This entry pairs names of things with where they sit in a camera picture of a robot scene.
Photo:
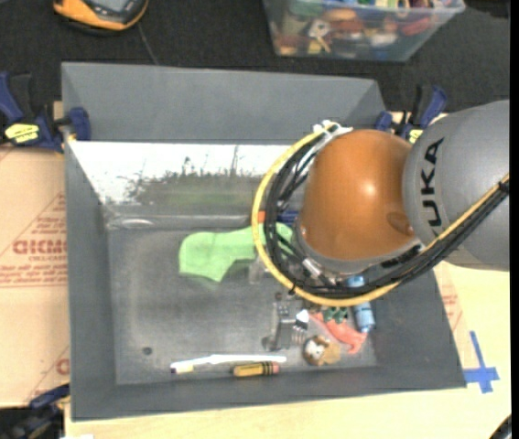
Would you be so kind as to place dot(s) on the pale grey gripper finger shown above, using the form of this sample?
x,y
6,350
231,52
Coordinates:
x,y
299,335
279,336

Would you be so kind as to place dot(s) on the brown toy animal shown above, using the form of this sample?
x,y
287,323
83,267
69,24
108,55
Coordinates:
x,y
317,351

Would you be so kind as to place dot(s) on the yellow pencil-shaped toy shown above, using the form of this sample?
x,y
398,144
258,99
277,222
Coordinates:
x,y
254,369

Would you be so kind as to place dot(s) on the blue plastic bottle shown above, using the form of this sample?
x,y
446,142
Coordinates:
x,y
363,314

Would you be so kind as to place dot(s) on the white pen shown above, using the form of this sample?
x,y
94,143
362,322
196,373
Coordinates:
x,y
213,360

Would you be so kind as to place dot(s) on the grey metal bin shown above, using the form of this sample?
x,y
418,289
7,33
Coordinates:
x,y
204,318

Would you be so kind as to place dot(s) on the green cloth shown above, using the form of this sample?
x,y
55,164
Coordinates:
x,y
215,254

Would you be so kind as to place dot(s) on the brown cardboard board, red print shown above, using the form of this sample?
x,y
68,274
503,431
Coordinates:
x,y
21,291

